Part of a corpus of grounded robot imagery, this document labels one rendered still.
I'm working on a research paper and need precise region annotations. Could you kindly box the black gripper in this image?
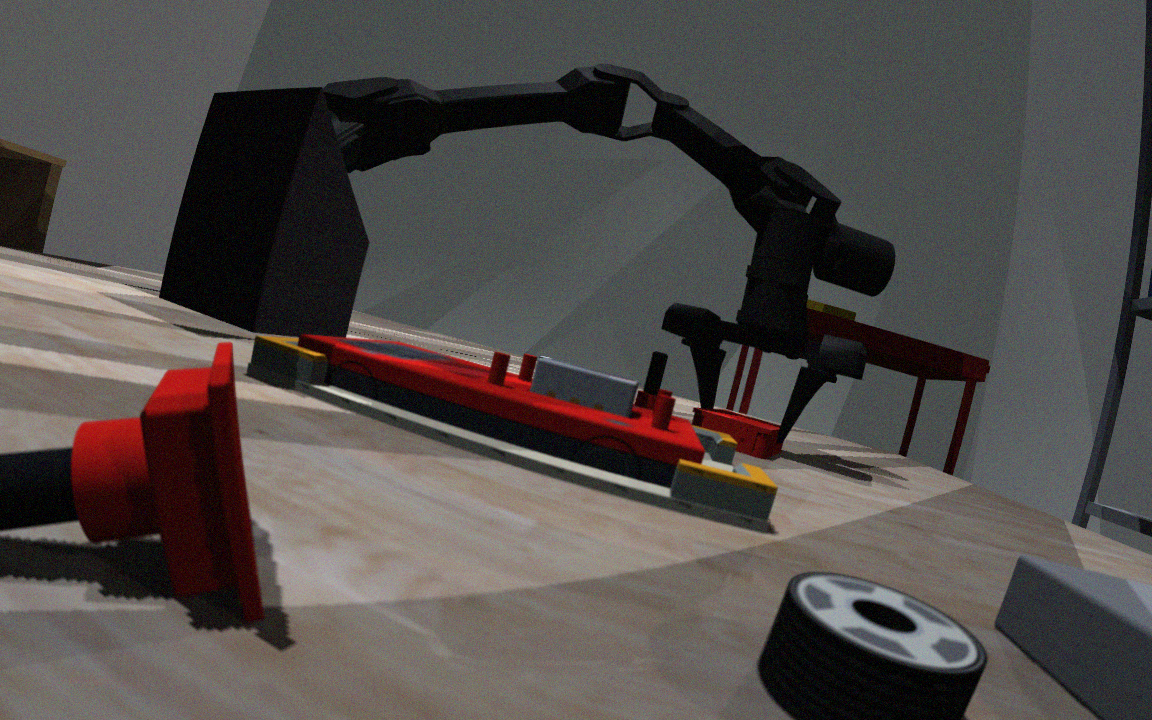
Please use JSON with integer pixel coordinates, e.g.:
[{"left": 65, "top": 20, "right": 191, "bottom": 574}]
[{"left": 661, "top": 257, "right": 867, "bottom": 444}]

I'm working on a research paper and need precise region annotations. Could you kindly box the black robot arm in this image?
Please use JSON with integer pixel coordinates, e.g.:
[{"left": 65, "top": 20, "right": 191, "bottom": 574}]
[{"left": 323, "top": 63, "right": 896, "bottom": 297}]

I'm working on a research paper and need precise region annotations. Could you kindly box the black toy tyre with grey hub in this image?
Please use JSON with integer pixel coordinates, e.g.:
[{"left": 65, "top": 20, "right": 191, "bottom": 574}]
[{"left": 758, "top": 573, "right": 988, "bottom": 720}]

